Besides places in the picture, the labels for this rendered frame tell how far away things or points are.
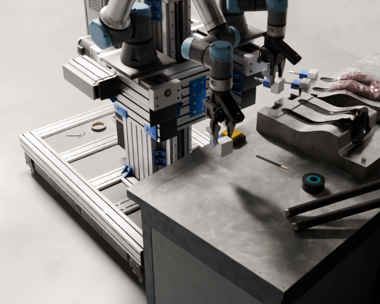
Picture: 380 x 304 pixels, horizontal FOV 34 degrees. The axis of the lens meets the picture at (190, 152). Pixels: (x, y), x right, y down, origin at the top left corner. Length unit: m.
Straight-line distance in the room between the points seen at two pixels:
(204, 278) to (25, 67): 3.29
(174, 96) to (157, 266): 0.67
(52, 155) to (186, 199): 1.48
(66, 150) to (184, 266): 1.55
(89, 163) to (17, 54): 2.12
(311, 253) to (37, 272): 1.56
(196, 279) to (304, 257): 0.42
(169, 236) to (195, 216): 0.14
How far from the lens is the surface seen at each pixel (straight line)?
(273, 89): 2.56
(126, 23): 2.32
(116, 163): 3.36
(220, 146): 2.11
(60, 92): 4.61
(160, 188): 2.16
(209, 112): 2.10
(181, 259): 2.15
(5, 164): 3.88
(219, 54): 1.96
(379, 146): 2.37
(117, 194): 3.14
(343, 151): 2.30
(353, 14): 5.18
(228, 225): 2.00
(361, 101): 2.62
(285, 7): 2.42
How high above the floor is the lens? 2.09
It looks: 33 degrees down
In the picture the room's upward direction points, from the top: straight up
